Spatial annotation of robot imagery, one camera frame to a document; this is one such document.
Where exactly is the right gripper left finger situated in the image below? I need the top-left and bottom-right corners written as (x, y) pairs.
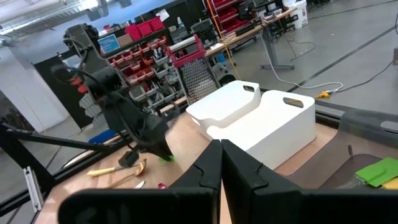
top-left (58, 139), bottom-right (223, 224)

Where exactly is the red and steel box grater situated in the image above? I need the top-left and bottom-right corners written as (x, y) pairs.
top-left (166, 34), bottom-right (221, 105)

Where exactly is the gold metal spoon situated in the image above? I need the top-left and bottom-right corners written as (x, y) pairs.
top-left (105, 157), bottom-right (148, 190)

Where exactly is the white bucket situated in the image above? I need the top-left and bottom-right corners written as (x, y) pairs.
top-left (290, 0), bottom-right (309, 29)

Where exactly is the yellow silicone spatula clear handle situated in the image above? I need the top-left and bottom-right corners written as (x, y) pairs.
top-left (381, 177), bottom-right (398, 190)

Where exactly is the white frame bracket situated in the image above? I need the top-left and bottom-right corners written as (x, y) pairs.
top-left (23, 166), bottom-right (43, 212)

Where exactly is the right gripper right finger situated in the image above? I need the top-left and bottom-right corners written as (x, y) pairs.
top-left (221, 139), bottom-right (398, 224)

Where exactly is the white cable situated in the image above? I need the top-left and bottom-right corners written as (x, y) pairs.
top-left (261, 30), bottom-right (345, 94)

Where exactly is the blue object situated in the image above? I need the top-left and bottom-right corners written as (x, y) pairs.
top-left (88, 129), bottom-right (118, 144)

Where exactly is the red storage rack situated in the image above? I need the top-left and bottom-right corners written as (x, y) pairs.
top-left (206, 0), bottom-right (252, 35)

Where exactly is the wooden workbench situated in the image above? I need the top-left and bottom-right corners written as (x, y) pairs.
top-left (205, 6), bottom-right (299, 71)

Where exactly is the yellow extension cable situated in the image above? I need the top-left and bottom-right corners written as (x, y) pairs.
top-left (206, 0), bottom-right (331, 100)

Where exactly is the blue label card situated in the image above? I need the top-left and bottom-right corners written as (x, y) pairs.
top-left (98, 33), bottom-right (121, 54)

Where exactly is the white plastic bin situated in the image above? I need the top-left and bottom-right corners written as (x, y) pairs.
top-left (206, 90), bottom-right (317, 170)
top-left (185, 80), bottom-right (262, 138)

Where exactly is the parts shelf with red bins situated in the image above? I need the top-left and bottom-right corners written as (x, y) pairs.
top-left (99, 17), bottom-right (187, 110)

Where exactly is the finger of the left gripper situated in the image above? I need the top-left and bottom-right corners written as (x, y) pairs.
top-left (145, 142), bottom-right (167, 159)
top-left (157, 136), bottom-right (175, 160)

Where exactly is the green silicone spatula clear handle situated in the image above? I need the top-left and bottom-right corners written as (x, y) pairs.
top-left (337, 157), bottom-right (398, 189)

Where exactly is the smoky transparent plastic bin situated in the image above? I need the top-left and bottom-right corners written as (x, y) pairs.
top-left (285, 108), bottom-right (398, 190)

